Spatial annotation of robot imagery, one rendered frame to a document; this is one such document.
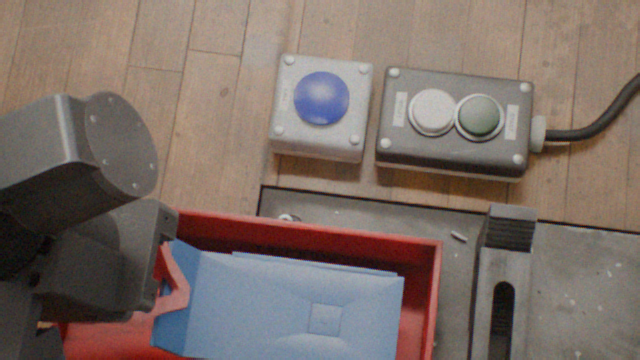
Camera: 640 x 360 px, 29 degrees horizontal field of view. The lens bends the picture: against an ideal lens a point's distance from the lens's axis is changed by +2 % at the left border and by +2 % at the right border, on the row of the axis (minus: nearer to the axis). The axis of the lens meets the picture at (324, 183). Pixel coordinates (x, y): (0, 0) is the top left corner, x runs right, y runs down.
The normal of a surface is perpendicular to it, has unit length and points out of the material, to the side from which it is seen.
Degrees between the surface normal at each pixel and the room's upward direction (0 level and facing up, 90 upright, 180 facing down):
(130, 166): 61
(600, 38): 0
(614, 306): 0
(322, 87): 3
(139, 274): 30
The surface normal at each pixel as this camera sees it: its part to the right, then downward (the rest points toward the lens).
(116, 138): 0.85, -0.33
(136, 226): -0.51, -0.33
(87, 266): 0.85, -0.04
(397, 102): -0.01, -0.32
